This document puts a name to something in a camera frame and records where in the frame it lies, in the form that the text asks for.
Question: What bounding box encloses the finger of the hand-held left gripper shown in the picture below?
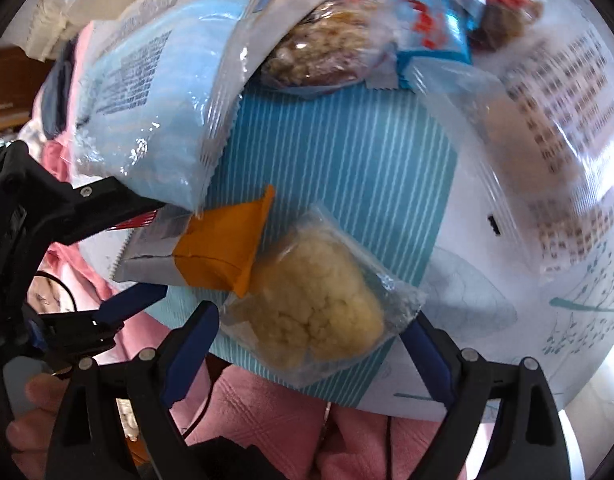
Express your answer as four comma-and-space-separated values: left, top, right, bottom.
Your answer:
42, 176, 167, 247
34, 282, 169, 361

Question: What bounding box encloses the large blue white packet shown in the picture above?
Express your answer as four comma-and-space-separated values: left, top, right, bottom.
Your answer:
72, 0, 288, 211

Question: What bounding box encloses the large clear printed packet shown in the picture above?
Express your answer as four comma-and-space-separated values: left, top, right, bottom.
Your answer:
404, 25, 614, 276

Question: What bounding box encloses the blue packet with red print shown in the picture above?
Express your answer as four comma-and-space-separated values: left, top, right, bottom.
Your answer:
384, 0, 475, 91

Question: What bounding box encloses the clear red print snack packet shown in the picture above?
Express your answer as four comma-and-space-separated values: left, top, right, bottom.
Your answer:
462, 0, 545, 53

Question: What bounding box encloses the clear packet yellow pastry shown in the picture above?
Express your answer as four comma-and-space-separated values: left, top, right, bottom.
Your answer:
219, 202, 428, 388

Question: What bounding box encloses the person's left hand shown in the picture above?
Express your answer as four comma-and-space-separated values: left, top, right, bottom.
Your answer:
6, 374, 70, 480

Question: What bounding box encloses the clear packet brown crumb cookie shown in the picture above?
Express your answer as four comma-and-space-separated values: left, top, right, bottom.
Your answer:
259, 0, 403, 91

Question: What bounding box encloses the white cloth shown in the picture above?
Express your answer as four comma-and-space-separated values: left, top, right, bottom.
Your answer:
27, 0, 132, 61

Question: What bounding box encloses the black cable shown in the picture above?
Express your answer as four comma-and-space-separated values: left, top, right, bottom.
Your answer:
384, 415, 394, 480
34, 271, 78, 313
179, 355, 215, 443

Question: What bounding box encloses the wooden cabinet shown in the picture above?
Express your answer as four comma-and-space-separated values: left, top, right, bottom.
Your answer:
0, 47, 55, 136

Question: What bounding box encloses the dark blue cloth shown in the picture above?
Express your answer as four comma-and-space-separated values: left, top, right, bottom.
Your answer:
41, 42, 80, 138

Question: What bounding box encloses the orange and white snack packet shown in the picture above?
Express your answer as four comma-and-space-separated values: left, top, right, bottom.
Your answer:
109, 184, 278, 297

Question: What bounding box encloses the pink blanket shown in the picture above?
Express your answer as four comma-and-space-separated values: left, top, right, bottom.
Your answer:
32, 25, 468, 480

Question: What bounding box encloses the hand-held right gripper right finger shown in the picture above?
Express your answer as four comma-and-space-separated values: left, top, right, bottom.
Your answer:
399, 310, 573, 480

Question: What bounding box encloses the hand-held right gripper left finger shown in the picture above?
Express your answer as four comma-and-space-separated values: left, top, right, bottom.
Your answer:
44, 301, 223, 480

